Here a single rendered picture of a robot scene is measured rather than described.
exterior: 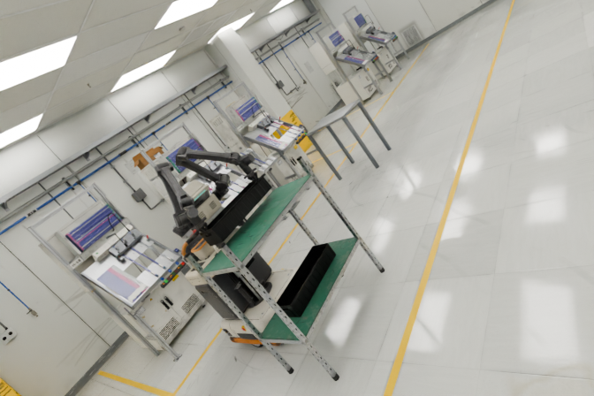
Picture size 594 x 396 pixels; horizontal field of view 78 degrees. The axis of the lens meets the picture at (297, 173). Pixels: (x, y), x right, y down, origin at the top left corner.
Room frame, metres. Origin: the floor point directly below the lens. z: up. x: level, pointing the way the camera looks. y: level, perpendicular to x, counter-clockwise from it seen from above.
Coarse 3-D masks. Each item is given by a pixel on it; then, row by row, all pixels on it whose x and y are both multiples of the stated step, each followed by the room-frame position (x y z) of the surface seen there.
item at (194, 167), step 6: (180, 150) 2.67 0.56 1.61; (186, 150) 2.70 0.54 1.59; (180, 162) 2.69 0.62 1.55; (186, 162) 2.71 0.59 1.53; (192, 162) 2.74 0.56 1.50; (192, 168) 2.73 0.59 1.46; (198, 168) 2.73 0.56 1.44; (204, 168) 2.76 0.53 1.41; (204, 174) 2.74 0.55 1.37; (210, 174) 2.75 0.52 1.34; (216, 174) 2.77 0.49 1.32; (222, 174) 2.81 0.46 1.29; (216, 180) 2.75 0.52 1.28; (222, 180) 2.75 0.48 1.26; (222, 186) 2.75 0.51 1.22
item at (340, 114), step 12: (348, 108) 4.52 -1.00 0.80; (360, 108) 4.63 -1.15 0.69; (324, 120) 4.85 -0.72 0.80; (336, 120) 4.44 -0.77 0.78; (372, 120) 4.62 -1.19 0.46; (312, 132) 4.78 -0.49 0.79; (360, 144) 4.36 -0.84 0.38; (384, 144) 4.63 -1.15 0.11; (324, 156) 4.85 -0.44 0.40; (348, 156) 5.12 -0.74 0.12; (372, 156) 4.36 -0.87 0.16
